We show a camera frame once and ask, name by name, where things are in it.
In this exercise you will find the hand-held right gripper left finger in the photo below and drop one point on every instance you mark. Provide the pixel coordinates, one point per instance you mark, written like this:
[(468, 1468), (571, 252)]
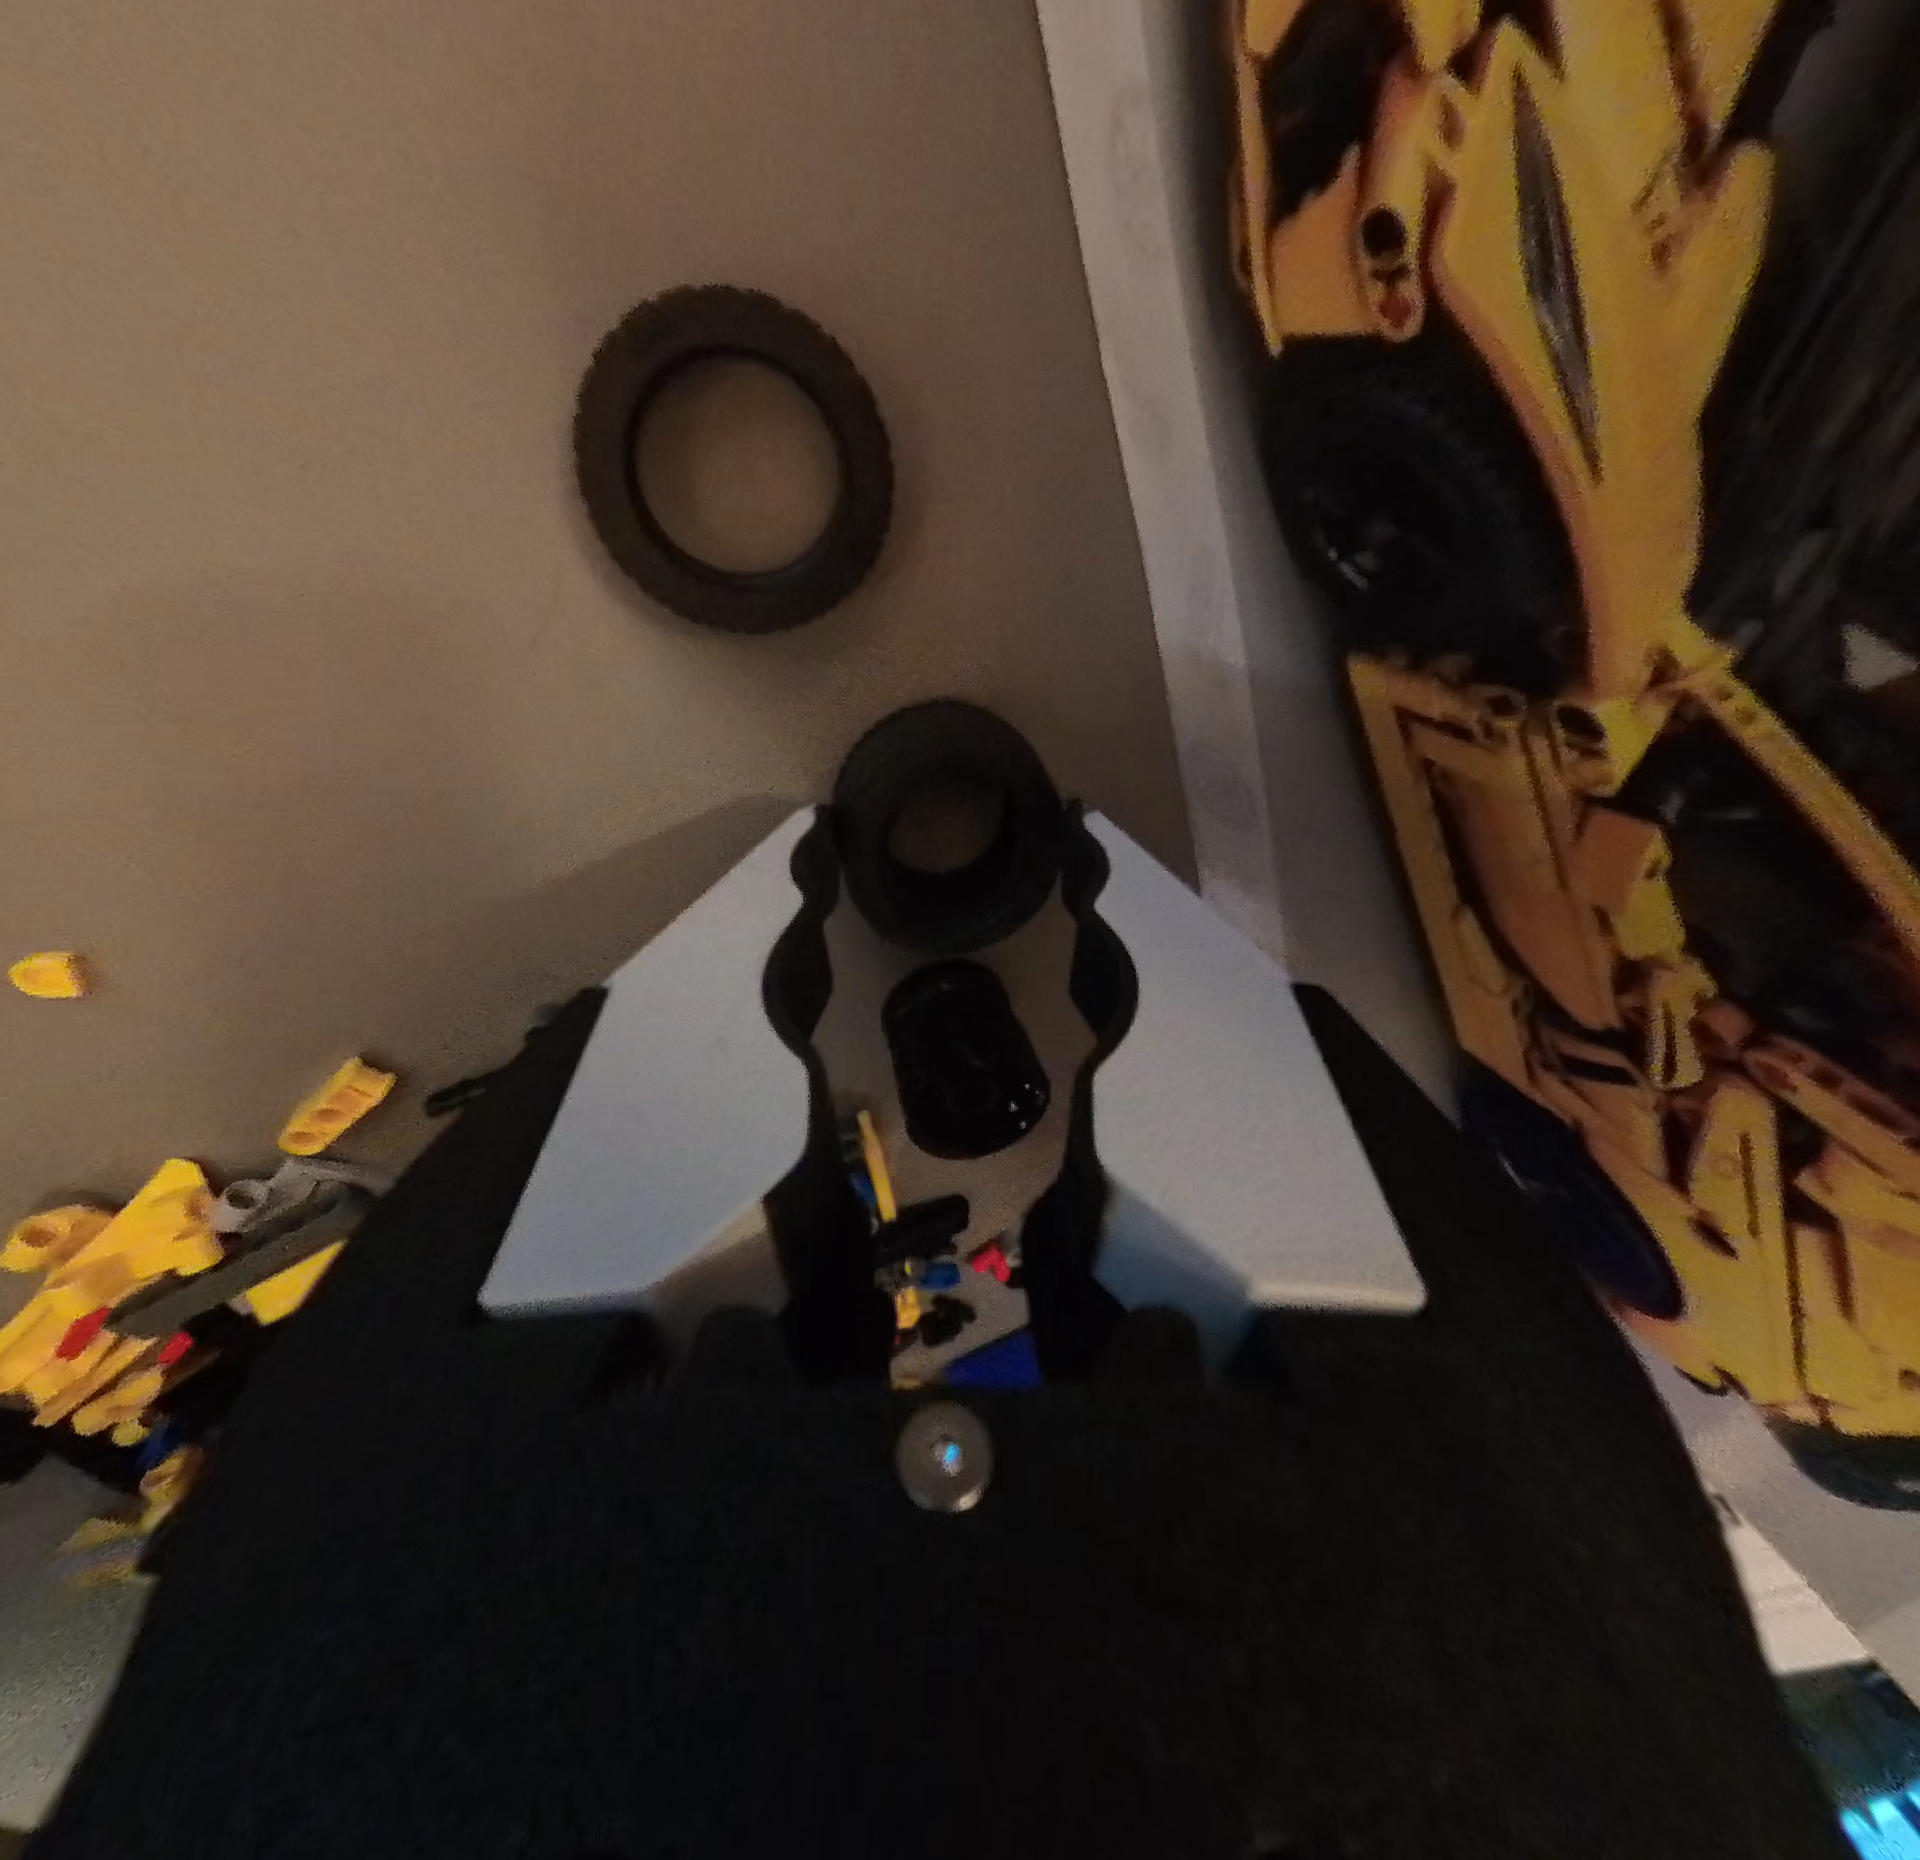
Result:
[(658, 1126)]

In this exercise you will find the small yellow brick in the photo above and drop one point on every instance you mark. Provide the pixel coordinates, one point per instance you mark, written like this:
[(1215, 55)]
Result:
[(336, 1102)]

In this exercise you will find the blue plastic bin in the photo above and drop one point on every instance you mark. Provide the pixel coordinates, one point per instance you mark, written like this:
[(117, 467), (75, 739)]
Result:
[(1866, 1800)]

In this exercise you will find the grey desk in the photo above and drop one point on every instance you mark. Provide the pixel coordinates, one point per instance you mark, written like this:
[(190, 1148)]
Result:
[(299, 391)]

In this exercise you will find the tiny yellow brick piece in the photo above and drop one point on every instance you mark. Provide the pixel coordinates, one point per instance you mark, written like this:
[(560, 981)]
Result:
[(47, 976)]

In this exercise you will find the black toy wheel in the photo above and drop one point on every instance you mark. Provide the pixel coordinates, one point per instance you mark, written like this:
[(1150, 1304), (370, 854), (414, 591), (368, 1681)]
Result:
[(870, 780), (597, 459), (960, 1064)]

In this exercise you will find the white booklet yellow car picture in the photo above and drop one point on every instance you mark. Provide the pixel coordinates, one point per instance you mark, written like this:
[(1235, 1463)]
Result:
[(1576, 391)]

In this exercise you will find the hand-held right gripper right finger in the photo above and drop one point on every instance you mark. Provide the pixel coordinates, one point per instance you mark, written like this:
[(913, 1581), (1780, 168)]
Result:
[(1246, 1138)]

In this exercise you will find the pile of toy bricks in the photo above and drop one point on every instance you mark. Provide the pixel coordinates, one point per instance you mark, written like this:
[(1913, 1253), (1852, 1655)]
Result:
[(117, 1246)]

